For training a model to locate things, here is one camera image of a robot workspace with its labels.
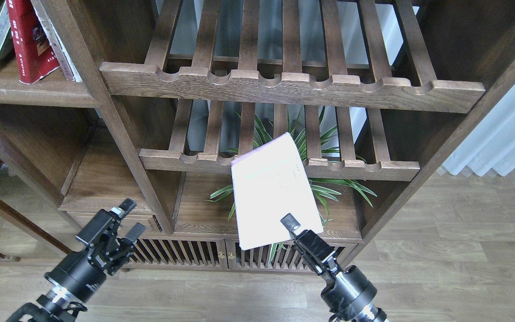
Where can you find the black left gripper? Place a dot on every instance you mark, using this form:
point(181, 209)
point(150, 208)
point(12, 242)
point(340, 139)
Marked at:
point(80, 274)

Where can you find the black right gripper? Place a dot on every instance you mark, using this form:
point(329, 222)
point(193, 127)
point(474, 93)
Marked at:
point(348, 294)

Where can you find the white and purple book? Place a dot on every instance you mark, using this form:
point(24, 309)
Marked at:
point(268, 183)

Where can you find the red book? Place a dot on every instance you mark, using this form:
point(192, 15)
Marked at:
point(35, 56)

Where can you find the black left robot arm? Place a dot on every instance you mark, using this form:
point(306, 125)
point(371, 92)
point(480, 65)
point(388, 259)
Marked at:
point(50, 308)

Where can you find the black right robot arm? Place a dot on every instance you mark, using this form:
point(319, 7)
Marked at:
point(348, 294)

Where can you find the green spider plant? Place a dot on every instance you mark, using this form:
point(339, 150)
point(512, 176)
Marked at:
point(321, 193)

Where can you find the dark wooden bookshelf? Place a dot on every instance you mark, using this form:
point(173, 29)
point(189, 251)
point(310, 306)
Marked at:
point(404, 81)

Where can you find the white standing book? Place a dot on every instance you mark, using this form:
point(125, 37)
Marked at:
point(69, 70)

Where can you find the white curtain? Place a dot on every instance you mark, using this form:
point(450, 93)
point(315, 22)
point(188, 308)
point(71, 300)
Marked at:
point(490, 147)

